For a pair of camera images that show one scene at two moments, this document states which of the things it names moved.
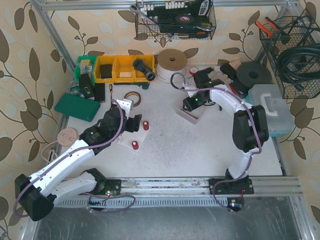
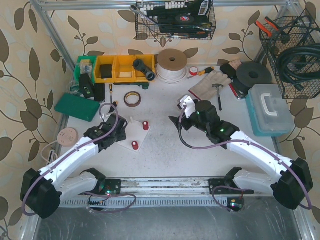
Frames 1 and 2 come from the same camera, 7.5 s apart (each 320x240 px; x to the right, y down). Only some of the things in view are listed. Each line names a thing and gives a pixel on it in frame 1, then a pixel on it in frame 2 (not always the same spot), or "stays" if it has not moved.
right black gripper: (190, 103) to (183, 122)
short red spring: (135, 145) stays
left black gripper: (132, 122) to (119, 128)
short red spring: (146, 126) stays
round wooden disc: (66, 136) stays
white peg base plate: (127, 138) stays
